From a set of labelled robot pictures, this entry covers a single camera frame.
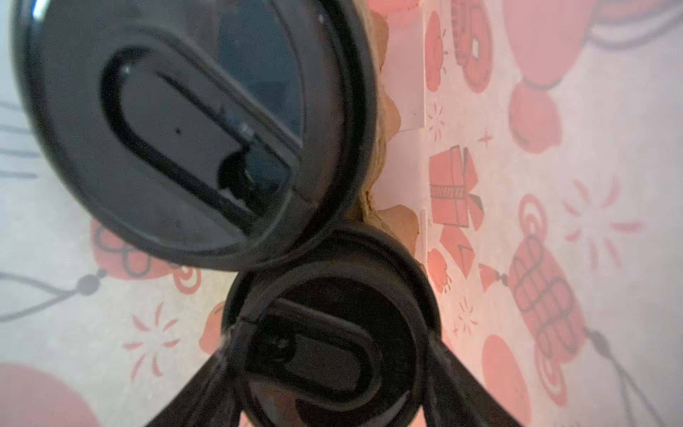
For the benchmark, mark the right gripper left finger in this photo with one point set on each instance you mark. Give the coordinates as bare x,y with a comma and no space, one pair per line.
209,398

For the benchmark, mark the single pulp cup carrier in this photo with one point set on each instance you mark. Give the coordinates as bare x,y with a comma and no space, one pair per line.
377,204

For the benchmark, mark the red white paper bag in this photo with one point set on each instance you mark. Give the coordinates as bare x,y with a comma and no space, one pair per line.
542,142

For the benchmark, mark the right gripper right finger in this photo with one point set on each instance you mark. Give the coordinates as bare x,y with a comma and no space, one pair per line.
452,396

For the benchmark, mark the black cup lid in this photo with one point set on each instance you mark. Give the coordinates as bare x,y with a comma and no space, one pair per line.
225,135
336,337

